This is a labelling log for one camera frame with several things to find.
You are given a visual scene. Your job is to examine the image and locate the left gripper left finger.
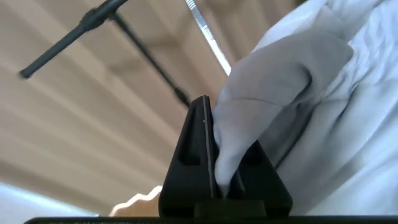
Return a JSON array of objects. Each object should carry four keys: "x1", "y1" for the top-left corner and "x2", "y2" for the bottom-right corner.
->
[{"x1": 158, "y1": 95, "x2": 223, "y2": 217}]

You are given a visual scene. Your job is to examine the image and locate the white curtain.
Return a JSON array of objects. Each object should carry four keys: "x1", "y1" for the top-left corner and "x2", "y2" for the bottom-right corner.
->
[{"x1": 0, "y1": 0, "x2": 307, "y2": 215}]

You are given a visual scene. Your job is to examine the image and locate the black clothes rack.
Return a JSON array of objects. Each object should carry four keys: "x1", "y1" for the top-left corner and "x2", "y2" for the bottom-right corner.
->
[{"x1": 19, "y1": 0, "x2": 191, "y2": 109}]

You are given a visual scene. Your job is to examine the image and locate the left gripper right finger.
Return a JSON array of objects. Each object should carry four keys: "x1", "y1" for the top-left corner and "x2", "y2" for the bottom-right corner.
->
[{"x1": 226, "y1": 139, "x2": 293, "y2": 216}]

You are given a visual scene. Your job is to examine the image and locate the pale blue shirt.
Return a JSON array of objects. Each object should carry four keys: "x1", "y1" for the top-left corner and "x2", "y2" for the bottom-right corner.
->
[{"x1": 212, "y1": 0, "x2": 398, "y2": 216}]

